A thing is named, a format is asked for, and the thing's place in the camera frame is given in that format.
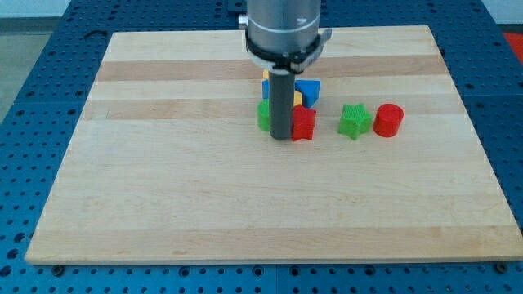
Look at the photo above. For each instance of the red star block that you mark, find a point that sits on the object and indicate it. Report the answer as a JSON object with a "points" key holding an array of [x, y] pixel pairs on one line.
{"points": [[303, 123]]}

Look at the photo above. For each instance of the yellow block right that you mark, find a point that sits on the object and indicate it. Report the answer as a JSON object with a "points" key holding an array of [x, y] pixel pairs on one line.
{"points": [[297, 98]]}

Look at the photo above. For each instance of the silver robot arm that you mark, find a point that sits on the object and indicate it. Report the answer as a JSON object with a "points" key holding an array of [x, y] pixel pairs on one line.
{"points": [[283, 37]]}

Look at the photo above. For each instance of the blue block left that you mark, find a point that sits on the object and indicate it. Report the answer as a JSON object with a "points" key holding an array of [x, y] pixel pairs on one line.
{"points": [[265, 89]]}

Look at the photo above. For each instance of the green star block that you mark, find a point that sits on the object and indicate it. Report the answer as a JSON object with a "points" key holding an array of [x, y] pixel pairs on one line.
{"points": [[354, 121]]}

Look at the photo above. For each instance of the red cylinder block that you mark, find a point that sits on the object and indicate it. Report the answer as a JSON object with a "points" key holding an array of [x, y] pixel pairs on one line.
{"points": [[388, 120]]}

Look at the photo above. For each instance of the blue triangle block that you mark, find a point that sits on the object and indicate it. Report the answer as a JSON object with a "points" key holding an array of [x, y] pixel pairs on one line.
{"points": [[310, 90]]}

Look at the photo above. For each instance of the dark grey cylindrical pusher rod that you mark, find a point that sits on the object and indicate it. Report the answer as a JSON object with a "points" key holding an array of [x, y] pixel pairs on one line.
{"points": [[281, 94]]}

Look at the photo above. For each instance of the light wooden board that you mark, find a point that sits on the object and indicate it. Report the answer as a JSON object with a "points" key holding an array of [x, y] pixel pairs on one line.
{"points": [[166, 165]]}

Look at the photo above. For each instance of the green cylinder block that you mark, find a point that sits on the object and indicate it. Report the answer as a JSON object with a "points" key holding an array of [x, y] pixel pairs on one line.
{"points": [[263, 115]]}

